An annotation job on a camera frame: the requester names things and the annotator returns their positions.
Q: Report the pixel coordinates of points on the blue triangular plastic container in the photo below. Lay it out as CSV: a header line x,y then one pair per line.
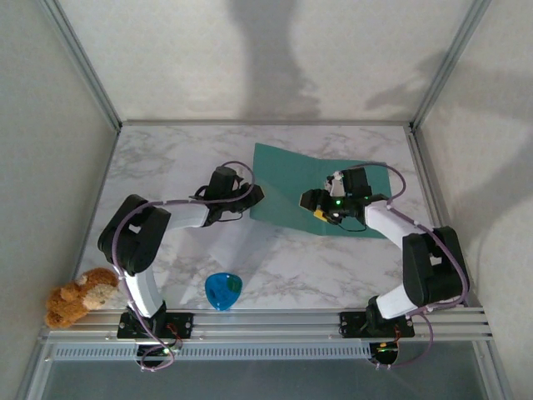
x,y
220,291

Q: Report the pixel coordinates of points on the aluminium frame post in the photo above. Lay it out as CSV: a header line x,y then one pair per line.
x,y
83,66
451,62

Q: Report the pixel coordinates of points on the brown teddy bear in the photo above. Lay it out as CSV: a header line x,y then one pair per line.
x,y
79,298

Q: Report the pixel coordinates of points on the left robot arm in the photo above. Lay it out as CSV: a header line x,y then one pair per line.
x,y
139,291

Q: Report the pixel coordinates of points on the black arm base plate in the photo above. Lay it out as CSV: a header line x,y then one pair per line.
x,y
183,323
350,325

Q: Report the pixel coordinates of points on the aluminium frame bar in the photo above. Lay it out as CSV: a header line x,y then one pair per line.
x,y
266,123

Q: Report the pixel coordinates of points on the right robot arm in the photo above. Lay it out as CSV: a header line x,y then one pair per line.
x,y
391,227

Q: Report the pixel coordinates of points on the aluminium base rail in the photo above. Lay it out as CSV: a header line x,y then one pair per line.
x,y
270,323

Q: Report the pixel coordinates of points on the green clip folder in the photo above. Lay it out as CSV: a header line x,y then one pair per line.
x,y
283,187

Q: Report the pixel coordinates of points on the aluminium side rail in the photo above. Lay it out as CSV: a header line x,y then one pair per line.
x,y
424,164

